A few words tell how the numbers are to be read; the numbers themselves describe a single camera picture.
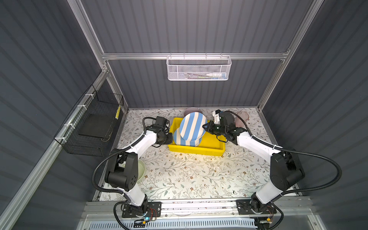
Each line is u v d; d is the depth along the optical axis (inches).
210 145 38.2
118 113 32.5
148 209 28.6
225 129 26.7
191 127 35.8
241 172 34.1
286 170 18.0
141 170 34.1
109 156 16.9
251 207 28.5
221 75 35.2
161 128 29.0
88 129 27.7
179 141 37.8
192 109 44.5
